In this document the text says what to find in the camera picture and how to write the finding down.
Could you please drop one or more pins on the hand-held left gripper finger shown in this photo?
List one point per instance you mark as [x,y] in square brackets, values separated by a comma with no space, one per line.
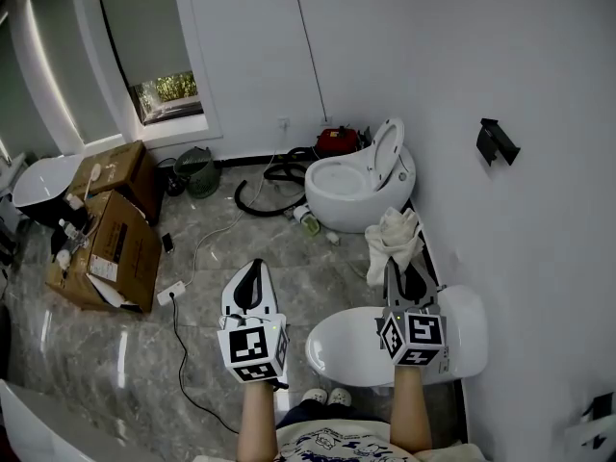
[271,303]
[227,301]

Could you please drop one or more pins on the wall holder with white roll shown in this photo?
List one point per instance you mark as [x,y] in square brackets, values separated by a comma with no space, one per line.
[594,424]

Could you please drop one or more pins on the green plastic basket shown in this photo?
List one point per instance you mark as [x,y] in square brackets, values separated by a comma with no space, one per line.
[199,176]

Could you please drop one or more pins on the white power strip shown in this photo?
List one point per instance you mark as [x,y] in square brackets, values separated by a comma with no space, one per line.
[171,292]

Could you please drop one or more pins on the large open cardboard box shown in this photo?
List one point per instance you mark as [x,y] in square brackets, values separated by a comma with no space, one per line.
[125,258]

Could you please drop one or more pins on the white toilet with tank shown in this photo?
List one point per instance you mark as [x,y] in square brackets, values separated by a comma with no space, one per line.
[467,330]

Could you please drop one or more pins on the person's dark trousers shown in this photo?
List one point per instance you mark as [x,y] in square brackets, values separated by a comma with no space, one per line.
[313,409]

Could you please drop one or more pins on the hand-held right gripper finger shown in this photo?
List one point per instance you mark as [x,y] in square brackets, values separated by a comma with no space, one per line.
[390,287]
[421,284]

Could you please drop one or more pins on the person's right white shoe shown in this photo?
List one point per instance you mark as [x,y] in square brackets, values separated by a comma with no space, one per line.
[340,396]

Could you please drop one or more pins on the white toilet lid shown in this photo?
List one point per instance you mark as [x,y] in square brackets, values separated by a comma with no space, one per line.
[341,344]

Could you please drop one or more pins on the person's left forearm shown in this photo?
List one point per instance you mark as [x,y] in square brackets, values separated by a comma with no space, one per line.
[257,421]

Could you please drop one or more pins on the person's right forearm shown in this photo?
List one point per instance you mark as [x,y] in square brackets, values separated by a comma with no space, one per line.
[410,412]

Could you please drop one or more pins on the closed cardboard box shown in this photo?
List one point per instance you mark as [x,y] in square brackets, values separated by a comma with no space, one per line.
[120,166]

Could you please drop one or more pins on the black wall paper holder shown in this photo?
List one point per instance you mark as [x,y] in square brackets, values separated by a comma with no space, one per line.
[495,142]

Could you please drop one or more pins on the black and white bathtub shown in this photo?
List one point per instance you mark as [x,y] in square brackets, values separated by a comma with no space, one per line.
[43,181]

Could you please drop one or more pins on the person's white shoe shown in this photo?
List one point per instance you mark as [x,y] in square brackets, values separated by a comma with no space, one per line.
[340,396]
[315,396]

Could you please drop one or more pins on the glossy white fixture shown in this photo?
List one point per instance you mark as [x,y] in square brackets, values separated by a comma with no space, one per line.
[43,431]

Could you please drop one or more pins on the white wiping cloth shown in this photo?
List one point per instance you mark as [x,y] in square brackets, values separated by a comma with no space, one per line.
[392,238]

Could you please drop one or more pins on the egg-shaped white toilet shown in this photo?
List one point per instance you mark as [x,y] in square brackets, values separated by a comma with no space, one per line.
[346,205]

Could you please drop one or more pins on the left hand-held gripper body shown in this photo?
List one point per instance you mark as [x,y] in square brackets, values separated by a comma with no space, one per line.
[252,349]

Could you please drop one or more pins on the person's left white shoe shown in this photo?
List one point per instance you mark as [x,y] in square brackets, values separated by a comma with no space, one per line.
[315,396]

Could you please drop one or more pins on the red machine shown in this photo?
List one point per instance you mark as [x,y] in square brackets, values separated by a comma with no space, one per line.
[337,141]

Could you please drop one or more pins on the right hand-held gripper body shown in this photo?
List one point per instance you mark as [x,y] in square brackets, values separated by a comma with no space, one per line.
[414,337]

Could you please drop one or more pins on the small black bin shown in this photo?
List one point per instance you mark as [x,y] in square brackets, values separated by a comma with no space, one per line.
[172,181]

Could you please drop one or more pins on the window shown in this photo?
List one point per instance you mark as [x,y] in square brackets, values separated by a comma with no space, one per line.
[166,96]

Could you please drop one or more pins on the small white bottle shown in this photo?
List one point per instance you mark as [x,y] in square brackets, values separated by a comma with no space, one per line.
[332,238]

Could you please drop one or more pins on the person's printed cream shirt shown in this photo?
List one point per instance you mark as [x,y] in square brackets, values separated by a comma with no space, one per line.
[332,445]

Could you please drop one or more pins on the black phone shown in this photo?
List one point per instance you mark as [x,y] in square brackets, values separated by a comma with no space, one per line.
[167,243]

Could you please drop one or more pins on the grey roller blind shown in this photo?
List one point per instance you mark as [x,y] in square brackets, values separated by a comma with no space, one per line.
[144,27]
[72,75]

